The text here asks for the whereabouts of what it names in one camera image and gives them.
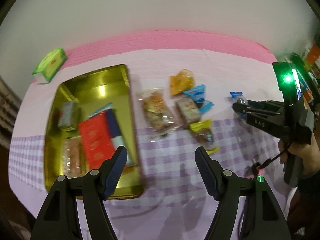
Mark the clear blue-edged candy packet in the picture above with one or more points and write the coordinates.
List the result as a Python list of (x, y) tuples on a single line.
[(237, 97)]

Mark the pink and purple checked cloth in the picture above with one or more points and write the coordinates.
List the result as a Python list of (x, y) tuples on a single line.
[(175, 60)]

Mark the dark green package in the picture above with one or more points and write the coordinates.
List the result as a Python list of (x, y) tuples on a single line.
[(300, 62)]

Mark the beige patterned curtain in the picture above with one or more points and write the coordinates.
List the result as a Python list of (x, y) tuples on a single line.
[(7, 110)]

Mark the clear nougat packet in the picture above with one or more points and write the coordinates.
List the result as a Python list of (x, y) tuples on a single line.
[(188, 110)]

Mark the yellow-green small candy packet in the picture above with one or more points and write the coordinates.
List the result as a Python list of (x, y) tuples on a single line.
[(202, 130)]

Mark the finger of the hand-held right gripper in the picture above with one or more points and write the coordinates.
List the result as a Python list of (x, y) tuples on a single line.
[(241, 110), (260, 103)]

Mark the orange printed box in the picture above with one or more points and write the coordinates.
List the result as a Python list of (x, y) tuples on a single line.
[(314, 55)]

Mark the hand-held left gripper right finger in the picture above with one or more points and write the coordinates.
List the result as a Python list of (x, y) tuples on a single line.
[(207, 172)]

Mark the clear packet of biscuits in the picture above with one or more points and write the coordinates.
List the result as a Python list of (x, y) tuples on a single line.
[(71, 157)]

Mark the yellow snack packet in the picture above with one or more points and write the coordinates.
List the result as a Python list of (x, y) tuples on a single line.
[(181, 81)]

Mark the clear nut cookie packet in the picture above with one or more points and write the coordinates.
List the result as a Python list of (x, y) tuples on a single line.
[(155, 107)]

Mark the blue white candy packet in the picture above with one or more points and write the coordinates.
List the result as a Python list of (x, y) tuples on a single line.
[(198, 93)]

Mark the navy and light blue packet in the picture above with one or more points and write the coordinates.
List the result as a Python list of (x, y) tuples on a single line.
[(112, 120)]

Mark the grey-green cake packet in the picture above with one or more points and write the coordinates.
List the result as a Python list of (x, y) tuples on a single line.
[(67, 115)]

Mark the person's right forearm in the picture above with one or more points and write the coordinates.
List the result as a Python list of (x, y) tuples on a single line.
[(310, 197)]

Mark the maroon tin box gold inside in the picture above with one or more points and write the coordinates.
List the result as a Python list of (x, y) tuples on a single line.
[(100, 80)]

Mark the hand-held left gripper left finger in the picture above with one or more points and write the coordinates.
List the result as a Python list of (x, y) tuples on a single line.
[(116, 172)]

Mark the green tissue pack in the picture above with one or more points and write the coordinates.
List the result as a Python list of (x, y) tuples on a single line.
[(51, 63)]

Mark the person's right hand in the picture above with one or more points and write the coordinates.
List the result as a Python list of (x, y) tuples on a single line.
[(311, 155)]

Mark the red packet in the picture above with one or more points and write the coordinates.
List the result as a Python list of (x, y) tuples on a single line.
[(96, 137)]

